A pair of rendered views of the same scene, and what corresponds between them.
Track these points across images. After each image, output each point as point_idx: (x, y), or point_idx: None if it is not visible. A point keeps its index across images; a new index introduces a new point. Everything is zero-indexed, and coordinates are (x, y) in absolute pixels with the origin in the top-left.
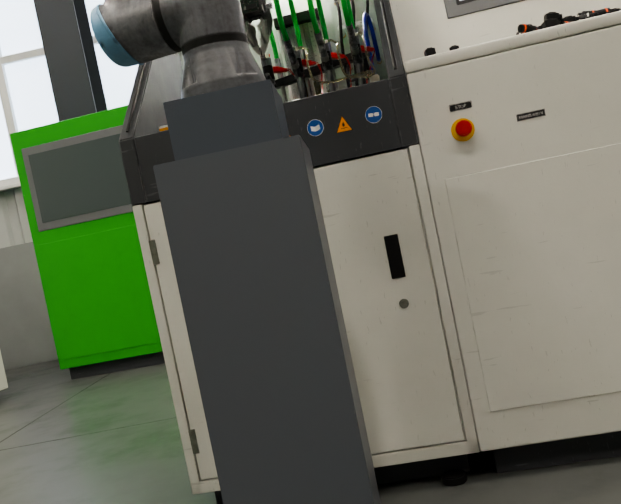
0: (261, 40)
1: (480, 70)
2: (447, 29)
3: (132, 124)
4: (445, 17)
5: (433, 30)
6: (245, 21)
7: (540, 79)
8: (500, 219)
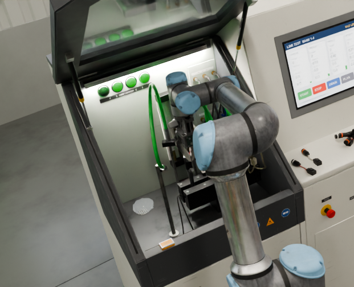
0: (191, 152)
1: (337, 180)
2: (291, 125)
3: (136, 245)
4: (290, 118)
5: (284, 127)
6: (181, 142)
7: None
8: (336, 245)
